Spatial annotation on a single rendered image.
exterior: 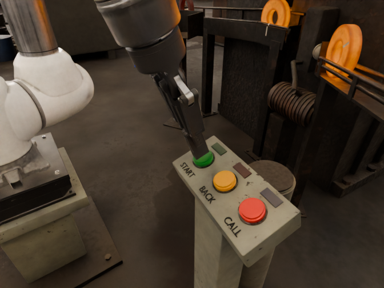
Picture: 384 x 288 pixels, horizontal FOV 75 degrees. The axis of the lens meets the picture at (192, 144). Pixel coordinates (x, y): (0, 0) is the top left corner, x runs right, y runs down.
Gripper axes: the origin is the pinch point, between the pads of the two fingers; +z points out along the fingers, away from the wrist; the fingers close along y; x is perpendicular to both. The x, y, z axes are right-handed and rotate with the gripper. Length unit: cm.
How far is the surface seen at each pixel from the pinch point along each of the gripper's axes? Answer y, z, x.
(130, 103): 161, 70, -3
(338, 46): 17, 14, -59
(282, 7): 56, 13, -74
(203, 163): -1.4, 4.6, 0.6
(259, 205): -15.3, 4.3, -1.3
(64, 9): 294, 7, -1
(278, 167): -2.3, 19.6, -15.8
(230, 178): -8.0, 4.3, -1.0
